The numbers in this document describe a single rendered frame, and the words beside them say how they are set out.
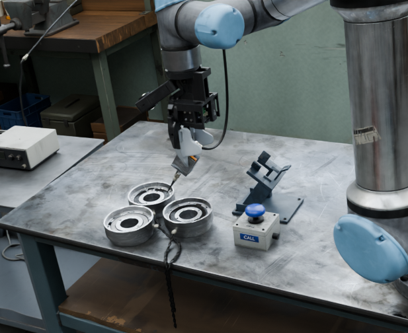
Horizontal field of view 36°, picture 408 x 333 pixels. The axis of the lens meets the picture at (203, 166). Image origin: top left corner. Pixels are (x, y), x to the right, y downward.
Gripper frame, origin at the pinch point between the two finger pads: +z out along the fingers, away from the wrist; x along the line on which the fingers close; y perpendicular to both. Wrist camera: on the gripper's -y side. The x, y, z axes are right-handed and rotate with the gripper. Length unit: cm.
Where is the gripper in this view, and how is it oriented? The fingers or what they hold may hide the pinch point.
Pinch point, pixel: (187, 156)
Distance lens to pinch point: 132.1
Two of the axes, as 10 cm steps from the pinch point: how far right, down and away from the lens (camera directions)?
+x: 4.7, -4.5, 7.6
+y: 8.8, 1.2, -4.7
